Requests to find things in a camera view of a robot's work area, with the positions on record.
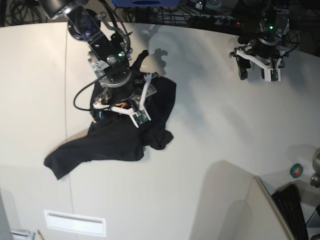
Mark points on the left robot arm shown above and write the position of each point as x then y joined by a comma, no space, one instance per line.
273,26

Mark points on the black t-shirt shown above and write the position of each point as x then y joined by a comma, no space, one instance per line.
114,136

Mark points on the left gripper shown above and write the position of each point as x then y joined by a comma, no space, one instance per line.
261,50

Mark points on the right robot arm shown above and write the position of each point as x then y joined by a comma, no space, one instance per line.
110,54

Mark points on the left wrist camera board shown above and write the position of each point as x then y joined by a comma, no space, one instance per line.
272,75

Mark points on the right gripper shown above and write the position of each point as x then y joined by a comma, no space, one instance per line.
129,85

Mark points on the blue box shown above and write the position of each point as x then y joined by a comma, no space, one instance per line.
146,3

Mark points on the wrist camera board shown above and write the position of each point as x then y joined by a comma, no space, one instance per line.
140,117
272,75

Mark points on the black power strip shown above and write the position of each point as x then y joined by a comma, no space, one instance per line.
215,20

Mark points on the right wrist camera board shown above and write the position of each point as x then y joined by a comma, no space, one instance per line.
140,117

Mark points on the pencil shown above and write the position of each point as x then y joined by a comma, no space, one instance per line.
40,235

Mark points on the metal cylinder stand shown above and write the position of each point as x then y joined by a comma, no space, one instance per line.
315,177

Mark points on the black keyboard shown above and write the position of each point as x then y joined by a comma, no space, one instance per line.
288,201

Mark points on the green tape roll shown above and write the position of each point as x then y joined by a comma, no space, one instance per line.
296,170

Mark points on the beige divider panel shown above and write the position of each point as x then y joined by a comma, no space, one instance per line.
266,222

